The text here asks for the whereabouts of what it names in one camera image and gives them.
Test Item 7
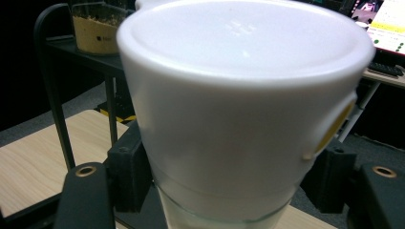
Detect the computer monitor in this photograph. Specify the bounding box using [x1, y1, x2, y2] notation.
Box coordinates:
[350, 0, 405, 57]

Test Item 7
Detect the black keyboard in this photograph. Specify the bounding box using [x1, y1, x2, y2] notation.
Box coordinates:
[367, 61, 405, 77]

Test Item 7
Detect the black metal rack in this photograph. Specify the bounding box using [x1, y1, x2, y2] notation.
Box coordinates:
[32, 2, 144, 173]

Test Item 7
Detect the yellow black striped floor tape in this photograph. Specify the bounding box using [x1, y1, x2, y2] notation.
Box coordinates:
[96, 108, 138, 124]

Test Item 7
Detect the wooden desk with white leg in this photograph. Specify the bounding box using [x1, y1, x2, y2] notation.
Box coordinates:
[336, 68, 405, 143]

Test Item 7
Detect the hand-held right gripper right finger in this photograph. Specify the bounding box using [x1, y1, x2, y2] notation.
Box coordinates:
[300, 138, 357, 214]

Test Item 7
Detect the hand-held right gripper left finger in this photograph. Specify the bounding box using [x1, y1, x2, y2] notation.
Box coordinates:
[107, 120, 154, 214]

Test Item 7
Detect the white foam cup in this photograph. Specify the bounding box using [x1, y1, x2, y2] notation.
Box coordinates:
[116, 0, 377, 229]

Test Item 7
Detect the glass jar of tan powder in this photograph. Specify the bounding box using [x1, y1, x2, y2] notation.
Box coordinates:
[71, 1, 129, 57]

